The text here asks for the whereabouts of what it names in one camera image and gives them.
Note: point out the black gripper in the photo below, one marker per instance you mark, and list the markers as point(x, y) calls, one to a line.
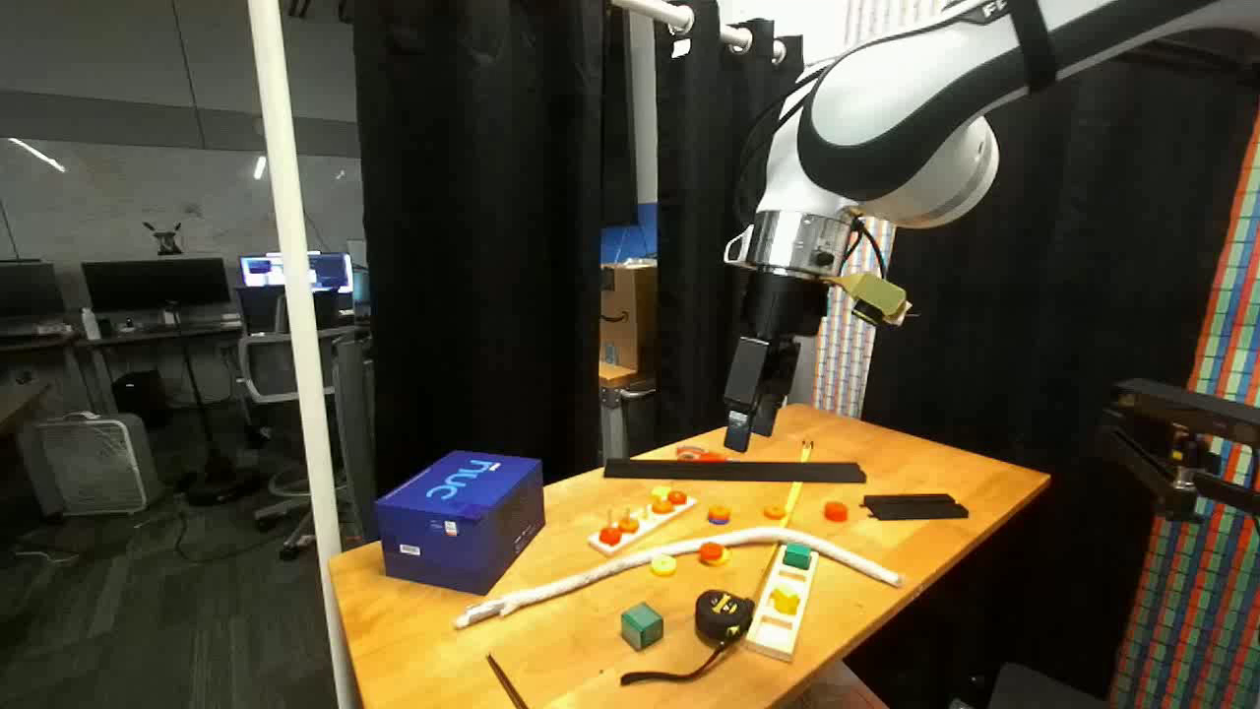
point(777, 314)

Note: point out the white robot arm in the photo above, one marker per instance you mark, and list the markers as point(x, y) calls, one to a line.
point(897, 133)

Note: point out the wooden number peg board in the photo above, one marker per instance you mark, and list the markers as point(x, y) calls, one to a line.
point(640, 523)

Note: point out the wooden shape sorter board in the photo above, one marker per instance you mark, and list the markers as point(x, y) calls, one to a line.
point(779, 603)

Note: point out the yellow measuring tape strip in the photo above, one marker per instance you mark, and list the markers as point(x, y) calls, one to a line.
point(783, 507)

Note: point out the black flat plate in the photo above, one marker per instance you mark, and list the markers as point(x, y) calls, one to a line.
point(916, 507)

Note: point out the black yellow tape measure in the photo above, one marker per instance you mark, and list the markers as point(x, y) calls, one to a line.
point(716, 619)

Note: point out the green cube block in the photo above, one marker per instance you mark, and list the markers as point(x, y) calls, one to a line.
point(643, 626)

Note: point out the blue cardboard box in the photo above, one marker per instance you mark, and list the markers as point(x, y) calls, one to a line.
point(462, 523)

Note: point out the black curtain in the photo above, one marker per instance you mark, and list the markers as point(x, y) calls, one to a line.
point(492, 150)

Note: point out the computer monitor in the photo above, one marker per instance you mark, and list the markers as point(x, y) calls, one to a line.
point(156, 284)

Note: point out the white vertical pole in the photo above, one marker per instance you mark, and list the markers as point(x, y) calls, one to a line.
point(299, 316)

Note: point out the white box fan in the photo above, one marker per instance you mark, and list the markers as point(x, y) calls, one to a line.
point(86, 464)

